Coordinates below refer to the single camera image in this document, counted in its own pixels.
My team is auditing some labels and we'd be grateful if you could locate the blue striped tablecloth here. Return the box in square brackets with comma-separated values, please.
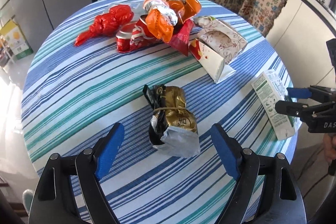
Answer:
[22, 0, 297, 223]

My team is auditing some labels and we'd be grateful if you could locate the yellow green cardboard box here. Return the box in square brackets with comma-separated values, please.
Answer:
[1, 19, 33, 60]

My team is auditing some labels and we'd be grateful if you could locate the dark red snack wrapper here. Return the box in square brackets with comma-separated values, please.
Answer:
[168, 19, 194, 56]

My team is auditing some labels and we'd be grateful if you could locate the floral tissue pack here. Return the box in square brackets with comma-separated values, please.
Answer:
[194, 16, 248, 65]

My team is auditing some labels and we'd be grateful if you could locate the white kitchen cabinet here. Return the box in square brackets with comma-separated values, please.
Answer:
[266, 0, 335, 88]

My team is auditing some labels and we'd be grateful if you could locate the orange snack bag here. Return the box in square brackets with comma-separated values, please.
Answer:
[145, 5, 178, 43]

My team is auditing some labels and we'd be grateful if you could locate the person's right hand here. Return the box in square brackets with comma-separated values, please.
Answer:
[323, 134, 336, 164]

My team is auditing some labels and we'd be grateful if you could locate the red plastic bag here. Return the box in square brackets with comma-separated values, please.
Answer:
[75, 5, 134, 47]

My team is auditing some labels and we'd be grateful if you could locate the red soda can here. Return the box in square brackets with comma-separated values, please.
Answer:
[116, 15, 159, 53]

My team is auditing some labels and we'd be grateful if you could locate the white red folded carton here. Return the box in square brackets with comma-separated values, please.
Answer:
[189, 39, 236, 84]

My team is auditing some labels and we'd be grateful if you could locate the gold black snack bag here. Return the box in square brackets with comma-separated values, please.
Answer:
[142, 84, 201, 158]

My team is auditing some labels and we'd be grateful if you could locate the green white carton box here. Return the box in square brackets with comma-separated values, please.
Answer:
[251, 69, 301, 140]

